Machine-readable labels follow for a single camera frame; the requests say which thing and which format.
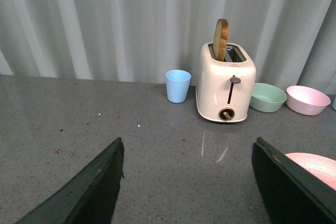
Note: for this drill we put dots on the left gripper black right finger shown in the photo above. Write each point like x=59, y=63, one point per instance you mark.
x=290, y=193

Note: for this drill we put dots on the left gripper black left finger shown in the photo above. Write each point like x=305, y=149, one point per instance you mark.
x=90, y=196

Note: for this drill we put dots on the pink plate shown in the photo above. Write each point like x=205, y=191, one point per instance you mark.
x=321, y=167

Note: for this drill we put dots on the pink bowl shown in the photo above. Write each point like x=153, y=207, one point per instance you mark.
x=306, y=100

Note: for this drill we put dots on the light blue cup right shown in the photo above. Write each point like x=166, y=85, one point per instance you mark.
x=334, y=104

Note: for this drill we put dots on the light blue cup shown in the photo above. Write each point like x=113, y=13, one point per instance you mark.
x=177, y=84
x=334, y=104

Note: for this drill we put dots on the green bowl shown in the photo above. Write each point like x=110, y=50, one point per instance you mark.
x=267, y=98

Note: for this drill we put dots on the cream toaster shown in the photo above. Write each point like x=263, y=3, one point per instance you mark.
x=224, y=88

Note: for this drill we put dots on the light blue cup left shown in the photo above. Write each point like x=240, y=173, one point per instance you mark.
x=177, y=84

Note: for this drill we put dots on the toast slice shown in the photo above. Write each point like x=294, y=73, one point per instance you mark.
x=221, y=35

